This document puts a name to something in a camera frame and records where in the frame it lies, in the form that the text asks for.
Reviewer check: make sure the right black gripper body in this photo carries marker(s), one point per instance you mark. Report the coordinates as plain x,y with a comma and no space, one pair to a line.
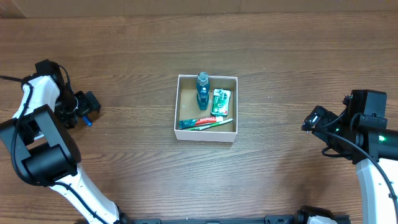
318,119

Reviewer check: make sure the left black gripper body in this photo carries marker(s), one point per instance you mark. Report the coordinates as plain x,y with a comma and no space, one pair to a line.
91,101

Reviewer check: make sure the blue disposable razor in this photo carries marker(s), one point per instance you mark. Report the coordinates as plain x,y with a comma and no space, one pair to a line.
87,121

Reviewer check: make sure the red teal toothpaste tube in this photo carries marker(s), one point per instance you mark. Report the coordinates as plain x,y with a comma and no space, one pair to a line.
190,123

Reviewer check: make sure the green white soap packet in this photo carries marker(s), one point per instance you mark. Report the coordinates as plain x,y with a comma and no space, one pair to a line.
221,99

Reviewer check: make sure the teal mouthwash bottle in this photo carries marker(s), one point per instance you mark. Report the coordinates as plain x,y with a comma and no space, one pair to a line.
203,88

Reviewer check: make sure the green white toothbrush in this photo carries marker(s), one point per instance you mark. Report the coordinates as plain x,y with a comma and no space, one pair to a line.
200,128

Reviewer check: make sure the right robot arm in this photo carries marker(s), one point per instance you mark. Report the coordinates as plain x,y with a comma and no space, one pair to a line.
360,135

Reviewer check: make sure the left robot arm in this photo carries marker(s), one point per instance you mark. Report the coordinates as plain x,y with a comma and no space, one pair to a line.
42,151

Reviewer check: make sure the white cardboard box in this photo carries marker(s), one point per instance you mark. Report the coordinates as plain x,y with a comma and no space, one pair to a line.
186,107

